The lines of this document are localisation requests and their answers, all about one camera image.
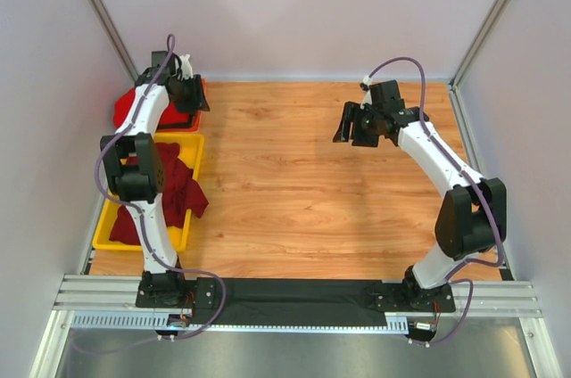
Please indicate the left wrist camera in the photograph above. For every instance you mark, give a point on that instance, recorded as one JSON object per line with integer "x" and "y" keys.
{"x": 182, "y": 63}

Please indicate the black cloth strip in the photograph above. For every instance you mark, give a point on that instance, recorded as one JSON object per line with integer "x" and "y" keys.
{"x": 294, "y": 302}

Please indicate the left aluminium corner post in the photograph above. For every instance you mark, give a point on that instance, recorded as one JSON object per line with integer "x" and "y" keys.
{"x": 112, "y": 33}

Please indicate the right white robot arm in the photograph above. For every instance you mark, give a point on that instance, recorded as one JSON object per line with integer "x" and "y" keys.
{"x": 472, "y": 218}

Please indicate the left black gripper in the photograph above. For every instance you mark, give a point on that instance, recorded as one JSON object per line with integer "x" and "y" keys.
{"x": 196, "y": 95}

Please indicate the folded black t shirt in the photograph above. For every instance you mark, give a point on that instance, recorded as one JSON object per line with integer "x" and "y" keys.
{"x": 192, "y": 121}

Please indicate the slotted grey cable duct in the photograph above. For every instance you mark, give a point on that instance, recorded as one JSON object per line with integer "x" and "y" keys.
{"x": 166, "y": 322}

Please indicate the bright red t shirt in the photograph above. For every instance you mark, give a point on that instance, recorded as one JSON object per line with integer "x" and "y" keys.
{"x": 124, "y": 103}

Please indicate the yellow plastic bin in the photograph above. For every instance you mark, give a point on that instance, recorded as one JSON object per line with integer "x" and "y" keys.
{"x": 192, "y": 145}

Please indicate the aluminium corner post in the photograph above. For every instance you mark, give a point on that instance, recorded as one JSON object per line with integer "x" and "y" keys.
{"x": 112, "y": 33}
{"x": 485, "y": 30}

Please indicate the dark red t shirt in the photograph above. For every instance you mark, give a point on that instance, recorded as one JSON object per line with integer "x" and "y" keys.
{"x": 182, "y": 194}

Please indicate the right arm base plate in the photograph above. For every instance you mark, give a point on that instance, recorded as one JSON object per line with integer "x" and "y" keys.
{"x": 400, "y": 297}

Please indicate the right aluminium corner post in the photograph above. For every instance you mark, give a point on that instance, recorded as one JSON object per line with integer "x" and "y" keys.
{"x": 485, "y": 30}

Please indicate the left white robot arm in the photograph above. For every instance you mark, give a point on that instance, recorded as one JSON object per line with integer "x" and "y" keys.
{"x": 134, "y": 171}

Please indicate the aluminium front rail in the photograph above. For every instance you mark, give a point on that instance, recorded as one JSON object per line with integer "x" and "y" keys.
{"x": 118, "y": 292}

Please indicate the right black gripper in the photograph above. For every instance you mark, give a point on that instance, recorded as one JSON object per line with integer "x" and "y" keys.
{"x": 357, "y": 124}

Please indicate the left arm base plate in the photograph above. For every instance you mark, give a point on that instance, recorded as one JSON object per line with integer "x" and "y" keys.
{"x": 200, "y": 293}

